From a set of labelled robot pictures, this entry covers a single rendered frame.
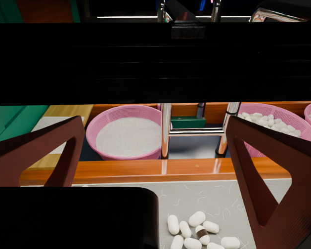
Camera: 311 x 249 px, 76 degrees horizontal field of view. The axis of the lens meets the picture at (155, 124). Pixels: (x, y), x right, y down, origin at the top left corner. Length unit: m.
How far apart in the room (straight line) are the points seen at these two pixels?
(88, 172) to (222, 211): 0.32
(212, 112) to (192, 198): 0.40
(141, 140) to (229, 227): 0.33
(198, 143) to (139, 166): 0.28
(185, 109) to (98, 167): 0.40
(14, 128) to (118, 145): 0.28
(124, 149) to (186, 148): 0.22
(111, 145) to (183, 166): 0.24
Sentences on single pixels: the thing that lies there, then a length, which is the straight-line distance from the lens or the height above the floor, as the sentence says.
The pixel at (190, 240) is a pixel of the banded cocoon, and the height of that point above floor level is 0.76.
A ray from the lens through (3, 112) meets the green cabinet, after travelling 0.64.
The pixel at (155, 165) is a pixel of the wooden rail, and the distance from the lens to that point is 0.51.
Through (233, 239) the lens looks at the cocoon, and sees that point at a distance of 0.45.
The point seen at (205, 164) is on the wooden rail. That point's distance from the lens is 0.53.
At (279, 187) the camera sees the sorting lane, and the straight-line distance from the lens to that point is 0.59.
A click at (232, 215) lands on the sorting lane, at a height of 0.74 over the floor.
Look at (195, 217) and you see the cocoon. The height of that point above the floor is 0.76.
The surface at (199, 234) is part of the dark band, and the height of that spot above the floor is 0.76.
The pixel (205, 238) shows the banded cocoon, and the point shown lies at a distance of 0.44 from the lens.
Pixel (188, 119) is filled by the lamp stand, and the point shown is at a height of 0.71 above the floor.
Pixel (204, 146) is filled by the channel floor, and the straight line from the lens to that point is 0.72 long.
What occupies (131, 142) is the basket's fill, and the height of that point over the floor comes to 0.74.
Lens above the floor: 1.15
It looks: 37 degrees down
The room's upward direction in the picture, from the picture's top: straight up
